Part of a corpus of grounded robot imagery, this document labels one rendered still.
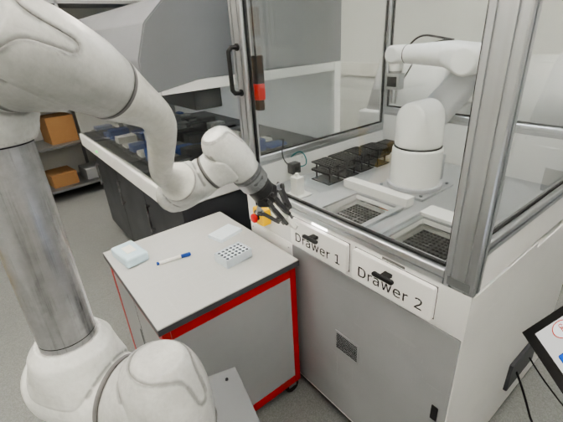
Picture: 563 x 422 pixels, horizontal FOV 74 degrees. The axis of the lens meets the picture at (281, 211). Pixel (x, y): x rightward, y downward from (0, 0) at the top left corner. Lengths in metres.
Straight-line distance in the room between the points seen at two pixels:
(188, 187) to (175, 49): 0.93
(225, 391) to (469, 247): 0.69
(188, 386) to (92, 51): 0.55
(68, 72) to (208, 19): 1.39
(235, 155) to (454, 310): 0.71
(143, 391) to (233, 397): 0.34
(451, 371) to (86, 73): 1.13
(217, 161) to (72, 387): 0.57
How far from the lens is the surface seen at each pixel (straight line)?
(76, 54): 0.54
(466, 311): 1.10
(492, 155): 0.91
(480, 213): 0.96
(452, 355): 1.21
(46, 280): 0.74
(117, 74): 0.58
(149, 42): 1.76
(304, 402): 1.96
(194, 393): 0.75
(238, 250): 1.50
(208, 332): 1.39
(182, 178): 0.97
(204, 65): 1.86
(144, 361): 0.75
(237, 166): 0.98
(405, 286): 1.15
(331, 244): 1.29
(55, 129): 4.71
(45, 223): 0.71
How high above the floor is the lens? 1.57
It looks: 26 degrees down
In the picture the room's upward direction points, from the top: 4 degrees counter-clockwise
